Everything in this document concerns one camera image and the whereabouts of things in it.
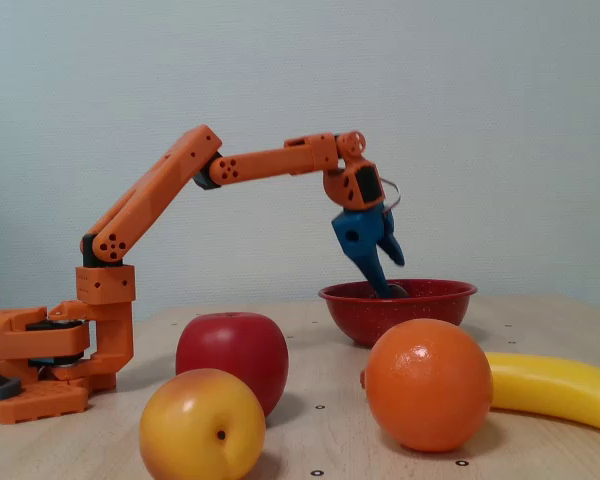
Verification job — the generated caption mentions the black table clamp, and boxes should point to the black table clamp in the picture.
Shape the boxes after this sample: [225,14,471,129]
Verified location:
[0,363,22,403]

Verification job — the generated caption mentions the red apple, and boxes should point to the red apple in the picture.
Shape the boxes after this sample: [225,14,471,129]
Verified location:
[175,312,290,419]

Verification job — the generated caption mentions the red white servo cable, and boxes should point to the red white servo cable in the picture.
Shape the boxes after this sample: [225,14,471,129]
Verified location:
[379,174,402,214]

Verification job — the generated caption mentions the orange grid base plate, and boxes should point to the orange grid base plate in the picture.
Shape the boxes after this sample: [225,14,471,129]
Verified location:
[0,377,91,425]

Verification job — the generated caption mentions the orange fruit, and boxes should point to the orange fruit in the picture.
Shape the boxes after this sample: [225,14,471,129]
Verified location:
[361,318,495,454]

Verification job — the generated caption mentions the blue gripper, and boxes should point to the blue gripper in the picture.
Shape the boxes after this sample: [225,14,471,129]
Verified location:
[331,202,406,300]

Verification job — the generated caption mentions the red speckled bowl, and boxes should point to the red speckled bowl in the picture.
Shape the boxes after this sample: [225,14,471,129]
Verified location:
[317,279,479,349]

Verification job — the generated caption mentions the yellow banana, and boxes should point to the yellow banana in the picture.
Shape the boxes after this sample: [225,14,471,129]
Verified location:
[482,351,600,435]

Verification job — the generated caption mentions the purple plum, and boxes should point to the purple plum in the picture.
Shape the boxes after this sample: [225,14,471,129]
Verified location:
[369,282,410,300]

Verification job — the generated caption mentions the yellow orange peach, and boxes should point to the yellow orange peach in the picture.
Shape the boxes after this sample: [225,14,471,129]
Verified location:
[138,368,267,480]

